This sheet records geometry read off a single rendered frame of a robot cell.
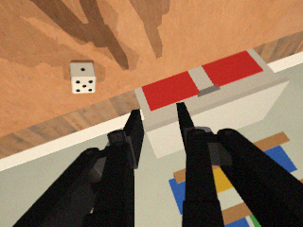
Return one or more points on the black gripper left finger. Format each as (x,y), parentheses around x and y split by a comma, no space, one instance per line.
(69,201)

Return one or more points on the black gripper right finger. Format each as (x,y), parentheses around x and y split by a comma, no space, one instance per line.
(273,195)

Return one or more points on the white die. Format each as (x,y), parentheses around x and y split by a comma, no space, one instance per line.
(83,77)

